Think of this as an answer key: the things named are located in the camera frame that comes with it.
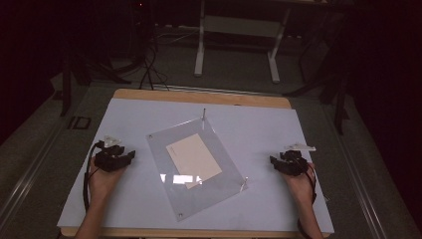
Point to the white table mat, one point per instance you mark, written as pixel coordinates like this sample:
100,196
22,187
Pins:
265,126

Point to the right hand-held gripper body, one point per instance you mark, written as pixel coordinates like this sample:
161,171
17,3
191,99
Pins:
293,164

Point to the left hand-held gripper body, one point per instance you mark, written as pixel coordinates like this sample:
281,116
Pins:
107,161

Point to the black metal stand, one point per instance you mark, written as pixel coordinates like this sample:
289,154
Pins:
338,109
66,89

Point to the black floor socket box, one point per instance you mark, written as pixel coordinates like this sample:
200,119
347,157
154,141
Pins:
79,122

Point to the pale card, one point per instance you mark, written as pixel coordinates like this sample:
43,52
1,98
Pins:
194,159

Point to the white metal desk frame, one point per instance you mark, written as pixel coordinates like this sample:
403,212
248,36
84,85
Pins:
199,59

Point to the metal floor rail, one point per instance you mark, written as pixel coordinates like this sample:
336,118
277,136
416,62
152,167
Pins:
26,181
361,186
215,90

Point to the person's left hand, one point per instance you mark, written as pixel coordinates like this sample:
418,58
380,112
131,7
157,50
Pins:
104,182

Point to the person's right hand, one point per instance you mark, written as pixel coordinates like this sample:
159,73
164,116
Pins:
300,187

